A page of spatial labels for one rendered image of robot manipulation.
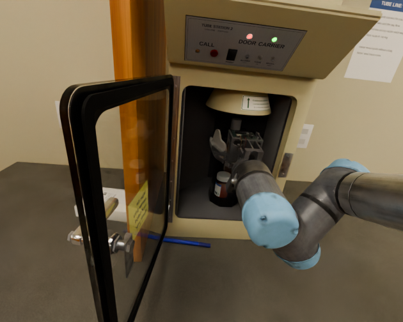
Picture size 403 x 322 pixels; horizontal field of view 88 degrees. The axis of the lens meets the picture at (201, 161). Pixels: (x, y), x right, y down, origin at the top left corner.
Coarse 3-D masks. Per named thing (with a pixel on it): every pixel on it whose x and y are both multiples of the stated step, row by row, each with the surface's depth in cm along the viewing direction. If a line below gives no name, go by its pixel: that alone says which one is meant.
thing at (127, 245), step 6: (126, 234) 26; (120, 240) 26; (126, 240) 25; (132, 240) 26; (114, 246) 25; (120, 246) 25; (126, 246) 25; (132, 246) 26; (126, 252) 25; (132, 252) 28; (126, 258) 26; (132, 258) 28; (126, 264) 26; (132, 264) 28; (126, 270) 26; (126, 276) 27
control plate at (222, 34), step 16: (192, 16) 31; (192, 32) 34; (208, 32) 34; (224, 32) 34; (240, 32) 33; (256, 32) 33; (272, 32) 33; (288, 32) 33; (304, 32) 33; (192, 48) 37; (208, 48) 36; (224, 48) 36; (240, 48) 36; (256, 48) 36; (272, 48) 36; (288, 48) 36; (224, 64) 40; (240, 64) 40; (256, 64) 39; (272, 64) 39
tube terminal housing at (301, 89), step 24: (312, 0) 39; (336, 0) 39; (168, 72) 43; (192, 72) 43; (216, 72) 43; (240, 72) 44; (288, 96) 50; (312, 96) 46; (288, 120) 51; (288, 144) 51
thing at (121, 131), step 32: (64, 96) 15; (160, 96) 35; (64, 128) 15; (96, 128) 18; (128, 128) 25; (160, 128) 38; (128, 160) 26; (160, 160) 41; (128, 192) 27; (160, 192) 45; (128, 224) 29; (160, 224) 49; (96, 288) 23; (128, 288) 33
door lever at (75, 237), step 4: (80, 228) 27; (72, 232) 26; (76, 232) 26; (80, 232) 26; (68, 236) 26; (72, 236) 26; (76, 236) 26; (80, 236) 26; (68, 240) 26; (72, 240) 26; (76, 240) 25; (80, 240) 26; (72, 244) 26; (76, 244) 26; (80, 244) 26
